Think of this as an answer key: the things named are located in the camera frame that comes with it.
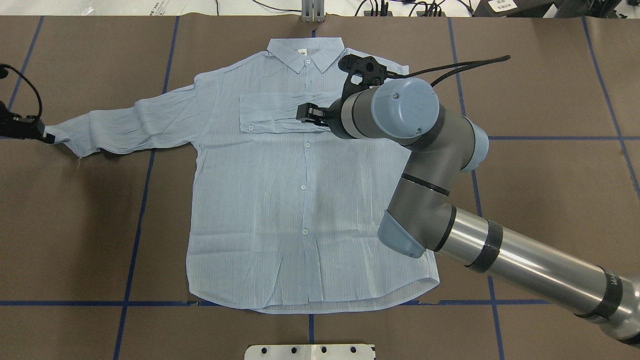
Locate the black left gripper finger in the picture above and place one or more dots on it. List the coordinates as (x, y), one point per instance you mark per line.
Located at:
(49, 138)

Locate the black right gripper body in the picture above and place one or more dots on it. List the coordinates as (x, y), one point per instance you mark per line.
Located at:
(333, 120)

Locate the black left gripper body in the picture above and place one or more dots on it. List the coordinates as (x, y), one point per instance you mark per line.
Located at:
(20, 125)

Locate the light blue button-up shirt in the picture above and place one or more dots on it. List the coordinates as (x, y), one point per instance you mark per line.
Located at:
(284, 215)

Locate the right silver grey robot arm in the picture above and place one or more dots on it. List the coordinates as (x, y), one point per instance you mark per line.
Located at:
(420, 216)

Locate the dark labelled box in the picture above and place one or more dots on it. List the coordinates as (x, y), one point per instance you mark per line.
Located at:
(516, 8)

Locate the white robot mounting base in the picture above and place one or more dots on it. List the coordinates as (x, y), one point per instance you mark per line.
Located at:
(358, 351)

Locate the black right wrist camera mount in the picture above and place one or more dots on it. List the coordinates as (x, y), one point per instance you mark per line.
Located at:
(362, 74)

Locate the aluminium frame post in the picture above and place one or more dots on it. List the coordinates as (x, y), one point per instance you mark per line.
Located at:
(313, 11)

